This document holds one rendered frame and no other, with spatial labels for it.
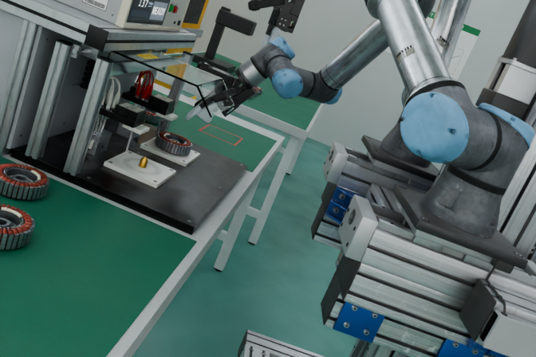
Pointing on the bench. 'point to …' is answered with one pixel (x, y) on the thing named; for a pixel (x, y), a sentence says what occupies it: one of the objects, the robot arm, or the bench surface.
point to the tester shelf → (85, 23)
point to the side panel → (13, 68)
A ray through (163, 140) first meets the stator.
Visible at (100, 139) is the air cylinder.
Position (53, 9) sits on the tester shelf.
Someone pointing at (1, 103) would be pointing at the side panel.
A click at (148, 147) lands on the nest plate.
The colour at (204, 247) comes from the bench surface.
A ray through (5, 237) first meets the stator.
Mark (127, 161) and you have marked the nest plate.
